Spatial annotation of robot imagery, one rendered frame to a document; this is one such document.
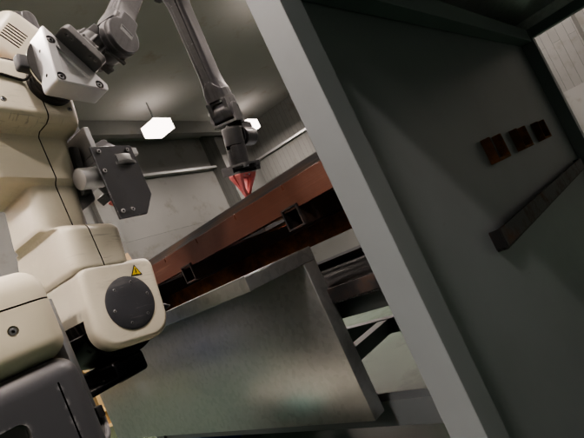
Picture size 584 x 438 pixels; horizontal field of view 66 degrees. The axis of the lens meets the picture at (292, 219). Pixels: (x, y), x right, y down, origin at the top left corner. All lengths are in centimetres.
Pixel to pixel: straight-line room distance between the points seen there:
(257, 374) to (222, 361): 13
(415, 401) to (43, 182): 88
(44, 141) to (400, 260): 77
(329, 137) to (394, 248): 13
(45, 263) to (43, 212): 10
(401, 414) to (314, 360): 23
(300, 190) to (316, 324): 29
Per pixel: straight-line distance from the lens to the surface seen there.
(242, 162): 125
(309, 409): 112
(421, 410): 108
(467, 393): 51
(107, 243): 94
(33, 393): 65
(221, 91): 129
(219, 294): 90
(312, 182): 93
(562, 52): 1071
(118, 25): 105
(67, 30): 94
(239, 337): 118
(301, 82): 50
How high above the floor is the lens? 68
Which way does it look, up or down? 4 degrees up
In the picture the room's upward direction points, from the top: 25 degrees counter-clockwise
